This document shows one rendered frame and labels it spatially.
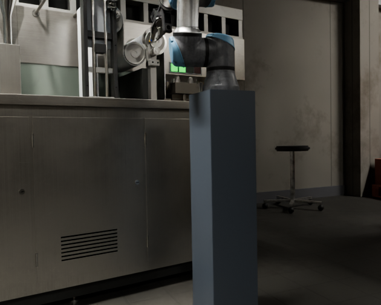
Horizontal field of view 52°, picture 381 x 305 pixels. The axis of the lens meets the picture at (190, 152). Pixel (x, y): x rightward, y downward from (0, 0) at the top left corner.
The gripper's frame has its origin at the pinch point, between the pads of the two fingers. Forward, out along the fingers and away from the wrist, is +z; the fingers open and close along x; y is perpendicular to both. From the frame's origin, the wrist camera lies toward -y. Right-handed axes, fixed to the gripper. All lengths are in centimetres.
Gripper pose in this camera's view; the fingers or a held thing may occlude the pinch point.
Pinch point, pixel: (155, 40)
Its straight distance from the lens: 216.8
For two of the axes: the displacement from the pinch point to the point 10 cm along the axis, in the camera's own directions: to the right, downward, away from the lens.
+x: -8.5, 0.3, -5.3
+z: -3.9, 6.3, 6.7
